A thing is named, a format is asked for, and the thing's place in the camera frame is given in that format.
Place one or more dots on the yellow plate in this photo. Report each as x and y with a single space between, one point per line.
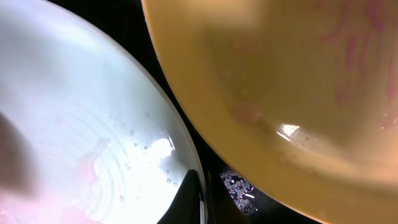
298 96

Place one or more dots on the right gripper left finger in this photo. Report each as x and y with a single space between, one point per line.
187 206

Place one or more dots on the mint green plate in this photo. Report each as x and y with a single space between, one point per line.
87 135

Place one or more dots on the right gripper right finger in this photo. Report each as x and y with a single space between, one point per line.
221 207

